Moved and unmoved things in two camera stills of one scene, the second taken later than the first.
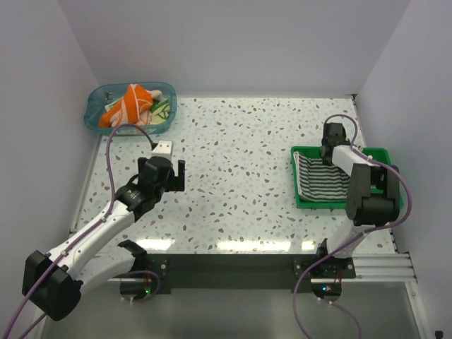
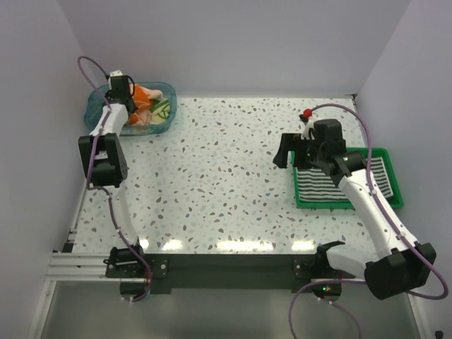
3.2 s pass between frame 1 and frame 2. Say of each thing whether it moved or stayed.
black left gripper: moved
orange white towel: stayed
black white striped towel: stayed
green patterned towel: stayed
